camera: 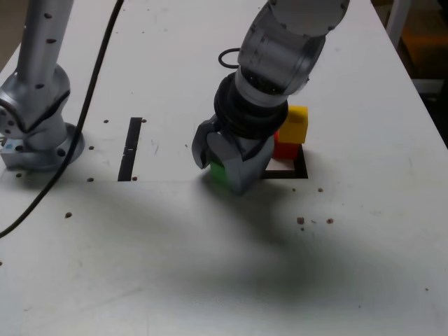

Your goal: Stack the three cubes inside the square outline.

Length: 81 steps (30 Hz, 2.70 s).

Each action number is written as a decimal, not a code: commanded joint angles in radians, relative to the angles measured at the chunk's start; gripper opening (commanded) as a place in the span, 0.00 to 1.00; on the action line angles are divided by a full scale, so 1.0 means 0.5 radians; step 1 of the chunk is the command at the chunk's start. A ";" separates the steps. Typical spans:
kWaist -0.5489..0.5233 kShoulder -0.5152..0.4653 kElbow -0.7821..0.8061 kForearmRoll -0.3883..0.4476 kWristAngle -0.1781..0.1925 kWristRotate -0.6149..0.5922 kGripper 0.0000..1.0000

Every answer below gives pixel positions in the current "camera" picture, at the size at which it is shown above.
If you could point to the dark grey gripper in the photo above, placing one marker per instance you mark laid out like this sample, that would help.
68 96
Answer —
255 145

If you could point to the green cube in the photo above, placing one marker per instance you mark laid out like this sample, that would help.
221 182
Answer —
220 173

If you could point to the red cube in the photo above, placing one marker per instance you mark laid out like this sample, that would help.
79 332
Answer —
285 150

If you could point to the yellow cube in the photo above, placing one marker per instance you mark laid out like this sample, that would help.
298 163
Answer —
295 127

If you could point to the black tape square outline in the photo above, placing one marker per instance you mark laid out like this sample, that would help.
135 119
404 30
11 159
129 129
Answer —
301 168

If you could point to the black tape strip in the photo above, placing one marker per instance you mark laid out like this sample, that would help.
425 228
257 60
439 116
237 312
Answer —
129 150

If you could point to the white shelf board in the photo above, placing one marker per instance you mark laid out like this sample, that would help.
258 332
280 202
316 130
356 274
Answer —
428 85

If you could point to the white metal frame post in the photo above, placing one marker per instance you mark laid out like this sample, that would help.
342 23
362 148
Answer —
397 14

